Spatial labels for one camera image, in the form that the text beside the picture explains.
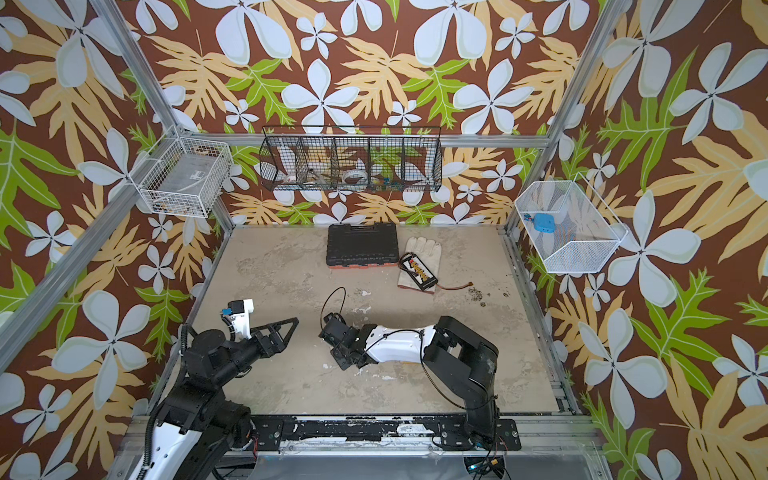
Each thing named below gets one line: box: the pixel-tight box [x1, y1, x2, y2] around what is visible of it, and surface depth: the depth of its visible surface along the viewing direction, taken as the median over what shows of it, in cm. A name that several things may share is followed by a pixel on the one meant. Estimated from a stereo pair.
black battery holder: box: [398, 252, 439, 291], surface depth 106 cm
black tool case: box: [326, 223, 399, 268], surface depth 112 cm
